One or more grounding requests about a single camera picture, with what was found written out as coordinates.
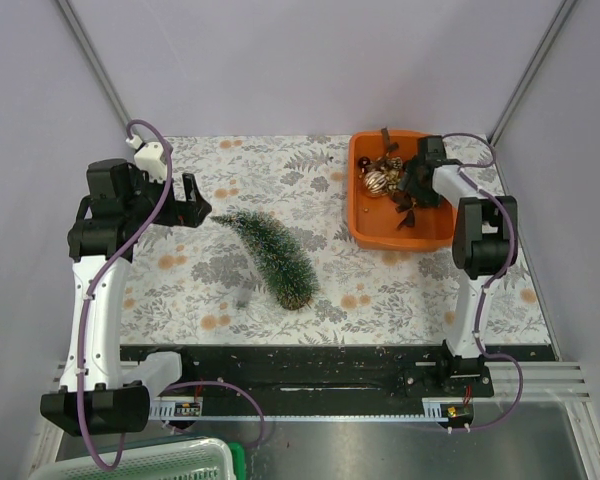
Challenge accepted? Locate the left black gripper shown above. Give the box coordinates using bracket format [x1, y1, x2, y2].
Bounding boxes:
[125, 166, 211, 227]

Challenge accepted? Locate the brown ribbon bow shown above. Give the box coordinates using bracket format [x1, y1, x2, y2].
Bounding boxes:
[391, 192, 416, 230]

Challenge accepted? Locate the brown ribbon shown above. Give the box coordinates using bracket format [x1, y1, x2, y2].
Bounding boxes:
[380, 127, 399, 156]

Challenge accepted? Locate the orange plastic bin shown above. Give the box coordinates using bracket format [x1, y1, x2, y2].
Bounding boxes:
[345, 130, 456, 252]

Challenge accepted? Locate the clear led battery box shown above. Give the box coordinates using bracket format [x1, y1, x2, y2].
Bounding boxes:
[234, 286, 253, 309]

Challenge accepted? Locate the small green christmas tree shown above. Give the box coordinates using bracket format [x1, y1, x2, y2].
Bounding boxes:
[210, 210, 319, 311]

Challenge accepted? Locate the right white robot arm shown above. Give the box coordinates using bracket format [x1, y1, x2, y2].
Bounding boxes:
[398, 135, 518, 396]

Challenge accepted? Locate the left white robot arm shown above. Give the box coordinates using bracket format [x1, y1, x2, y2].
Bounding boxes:
[40, 159, 212, 437]

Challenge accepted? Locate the large gold striped bauble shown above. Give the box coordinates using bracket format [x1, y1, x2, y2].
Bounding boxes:
[363, 171, 388, 197]

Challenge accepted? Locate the small dark red bauble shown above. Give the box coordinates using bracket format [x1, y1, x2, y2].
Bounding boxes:
[357, 157, 371, 168]

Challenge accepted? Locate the green plastic basket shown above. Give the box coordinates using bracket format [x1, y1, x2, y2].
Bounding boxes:
[228, 442, 247, 480]

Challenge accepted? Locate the white plastic basket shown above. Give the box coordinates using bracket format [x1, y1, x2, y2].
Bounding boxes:
[30, 438, 235, 480]

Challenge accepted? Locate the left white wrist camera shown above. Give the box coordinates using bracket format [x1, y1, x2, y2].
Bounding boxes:
[125, 135, 169, 182]

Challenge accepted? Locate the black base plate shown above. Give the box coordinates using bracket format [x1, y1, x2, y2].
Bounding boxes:
[114, 341, 556, 418]

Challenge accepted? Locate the white slotted cable duct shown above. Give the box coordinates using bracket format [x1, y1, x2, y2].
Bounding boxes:
[149, 396, 448, 423]

